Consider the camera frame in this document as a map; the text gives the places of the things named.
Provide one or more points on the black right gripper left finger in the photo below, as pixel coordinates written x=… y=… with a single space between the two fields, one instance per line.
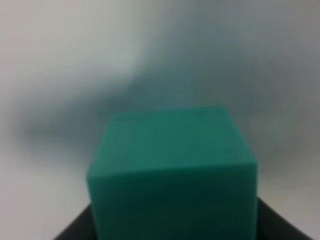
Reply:
x=82 y=228

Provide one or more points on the teal cube block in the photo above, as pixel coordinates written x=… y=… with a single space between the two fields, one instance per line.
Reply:
x=184 y=174

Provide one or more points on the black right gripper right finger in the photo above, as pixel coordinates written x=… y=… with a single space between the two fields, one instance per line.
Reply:
x=271 y=226

